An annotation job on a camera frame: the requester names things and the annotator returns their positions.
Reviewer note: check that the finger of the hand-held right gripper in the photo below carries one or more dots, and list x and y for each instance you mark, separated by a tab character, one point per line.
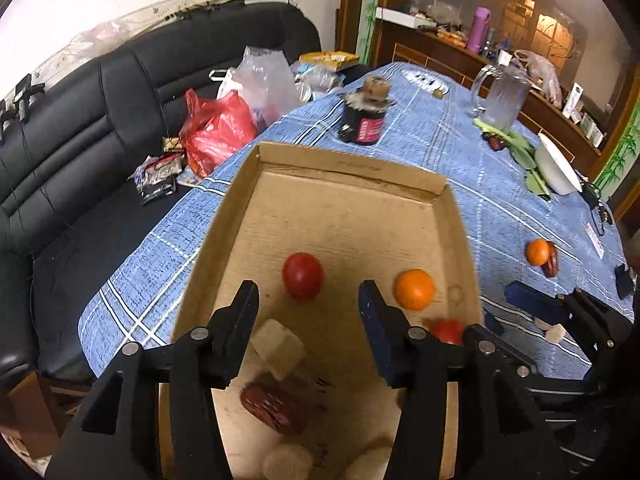
492	324
532	300

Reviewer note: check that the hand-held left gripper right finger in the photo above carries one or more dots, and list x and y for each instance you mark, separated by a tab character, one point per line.
372	320

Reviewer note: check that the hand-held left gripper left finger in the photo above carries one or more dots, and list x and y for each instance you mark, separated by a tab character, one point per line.
245	320

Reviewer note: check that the smooth dark red date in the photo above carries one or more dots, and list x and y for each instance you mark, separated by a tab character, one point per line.
552	262

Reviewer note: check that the red tomato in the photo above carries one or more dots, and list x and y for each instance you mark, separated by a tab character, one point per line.
447	331
302	275

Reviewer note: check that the orange tangerine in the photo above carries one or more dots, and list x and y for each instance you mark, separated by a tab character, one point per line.
536	251
414	287

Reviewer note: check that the large wrinkled red date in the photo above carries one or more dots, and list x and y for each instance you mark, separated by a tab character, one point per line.
272	402

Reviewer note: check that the brown cardboard tray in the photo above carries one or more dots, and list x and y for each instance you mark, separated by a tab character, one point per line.
340	210

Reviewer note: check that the white label card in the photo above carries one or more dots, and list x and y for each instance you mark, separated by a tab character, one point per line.
595	240

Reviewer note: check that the small black device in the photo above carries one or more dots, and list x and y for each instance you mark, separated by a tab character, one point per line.
625	280

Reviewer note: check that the black power adapter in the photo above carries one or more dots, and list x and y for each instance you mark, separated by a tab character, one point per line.
592	195

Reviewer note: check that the white bowl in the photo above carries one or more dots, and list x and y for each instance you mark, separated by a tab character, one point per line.
557	165

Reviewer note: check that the green leafy vegetable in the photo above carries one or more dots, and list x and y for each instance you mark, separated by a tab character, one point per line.
525	157

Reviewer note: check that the dark red small fruit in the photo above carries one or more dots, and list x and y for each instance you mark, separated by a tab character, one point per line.
497	144
487	136

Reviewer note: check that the black snack packet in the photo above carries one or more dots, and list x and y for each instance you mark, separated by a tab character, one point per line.
157	177

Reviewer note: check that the blue plaid tablecloth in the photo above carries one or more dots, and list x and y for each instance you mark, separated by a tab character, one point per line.
450	150

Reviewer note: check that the red plastic bag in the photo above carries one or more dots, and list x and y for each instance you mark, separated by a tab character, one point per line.
215	130

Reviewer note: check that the black jar with red label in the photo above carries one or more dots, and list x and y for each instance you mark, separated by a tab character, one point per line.
364	120

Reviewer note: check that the white tube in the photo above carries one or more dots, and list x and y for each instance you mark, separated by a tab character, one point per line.
572	99

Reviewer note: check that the glass mug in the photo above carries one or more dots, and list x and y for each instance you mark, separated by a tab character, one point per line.
505	95

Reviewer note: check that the pink plastic bag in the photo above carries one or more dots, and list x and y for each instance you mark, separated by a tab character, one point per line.
542	72

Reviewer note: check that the brown cardboard box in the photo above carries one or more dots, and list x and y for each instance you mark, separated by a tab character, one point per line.
30	410

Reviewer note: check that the clear plastic bag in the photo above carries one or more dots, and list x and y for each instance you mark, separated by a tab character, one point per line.
262	80

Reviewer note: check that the black leather sofa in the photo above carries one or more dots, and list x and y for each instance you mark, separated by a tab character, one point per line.
100	110

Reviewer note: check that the yellow box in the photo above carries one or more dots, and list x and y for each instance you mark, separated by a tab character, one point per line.
330	58

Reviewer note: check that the wooden cabinet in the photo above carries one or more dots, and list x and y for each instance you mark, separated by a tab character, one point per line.
425	50

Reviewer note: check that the purple bottle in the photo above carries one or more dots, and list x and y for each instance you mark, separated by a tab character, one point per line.
477	30

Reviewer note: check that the flat white box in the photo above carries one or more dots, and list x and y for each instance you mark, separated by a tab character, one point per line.
400	16

